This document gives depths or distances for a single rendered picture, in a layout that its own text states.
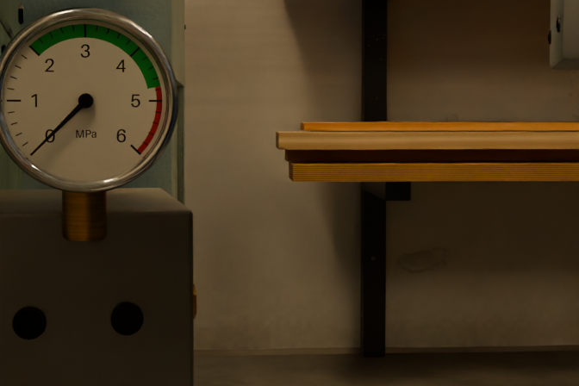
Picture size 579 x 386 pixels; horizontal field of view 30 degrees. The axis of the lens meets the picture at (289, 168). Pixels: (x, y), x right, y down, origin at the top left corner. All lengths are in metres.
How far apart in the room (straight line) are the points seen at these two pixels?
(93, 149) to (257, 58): 2.54
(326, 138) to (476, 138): 0.34
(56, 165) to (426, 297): 2.66
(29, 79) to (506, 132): 2.18
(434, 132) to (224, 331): 0.87
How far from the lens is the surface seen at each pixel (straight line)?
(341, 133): 2.44
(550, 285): 3.09
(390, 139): 2.45
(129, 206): 0.42
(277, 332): 2.97
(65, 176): 0.37
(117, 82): 0.37
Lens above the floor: 0.66
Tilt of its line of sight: 3 degrees down
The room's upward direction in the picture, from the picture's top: straight up
